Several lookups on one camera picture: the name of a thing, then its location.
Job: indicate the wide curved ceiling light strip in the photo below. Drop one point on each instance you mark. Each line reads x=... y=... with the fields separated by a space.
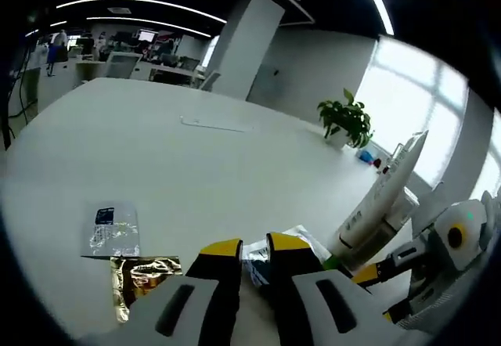
x=381 y=3

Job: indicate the white office chair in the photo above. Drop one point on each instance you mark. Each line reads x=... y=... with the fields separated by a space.
x=123 y=64
x=209 y=81

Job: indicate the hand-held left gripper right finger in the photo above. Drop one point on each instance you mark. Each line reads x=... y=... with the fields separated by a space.
x=332 y=311

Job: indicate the small clear skincare sachet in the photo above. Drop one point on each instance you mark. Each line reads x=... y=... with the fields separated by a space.
x=113 y=232

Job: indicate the gold skincare sachet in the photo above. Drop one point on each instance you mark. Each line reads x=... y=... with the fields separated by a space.
x=137 y=279

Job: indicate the blue plastic bag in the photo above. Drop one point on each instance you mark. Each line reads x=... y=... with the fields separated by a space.
x=366 y=157

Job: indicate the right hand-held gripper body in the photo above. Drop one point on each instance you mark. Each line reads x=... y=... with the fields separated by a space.
x=469 y=252

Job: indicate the long thin ceiling light strip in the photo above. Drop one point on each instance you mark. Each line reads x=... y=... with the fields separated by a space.
x=156 y=23
x=156 y=2

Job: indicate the small background monitor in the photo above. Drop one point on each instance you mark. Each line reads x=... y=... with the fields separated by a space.
x=146 y=35

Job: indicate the small red object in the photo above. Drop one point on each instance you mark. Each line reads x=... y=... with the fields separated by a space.
x=377 y=162

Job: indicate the row of white office desks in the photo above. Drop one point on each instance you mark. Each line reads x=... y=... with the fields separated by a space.
x=164 y=72

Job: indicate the silver blue skincare sachet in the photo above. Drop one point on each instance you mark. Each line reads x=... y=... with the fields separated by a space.
x=256 y=267

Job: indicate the white skincare tube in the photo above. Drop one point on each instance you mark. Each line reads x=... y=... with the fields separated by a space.
x=385 y=189

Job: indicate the green potted plant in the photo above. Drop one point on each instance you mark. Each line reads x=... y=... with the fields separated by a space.
x=344 y=115

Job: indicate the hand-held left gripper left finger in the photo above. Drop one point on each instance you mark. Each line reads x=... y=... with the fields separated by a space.
x=188 y=314

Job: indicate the green black skincare sachet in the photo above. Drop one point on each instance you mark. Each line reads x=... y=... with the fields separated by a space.
x=330 y=262

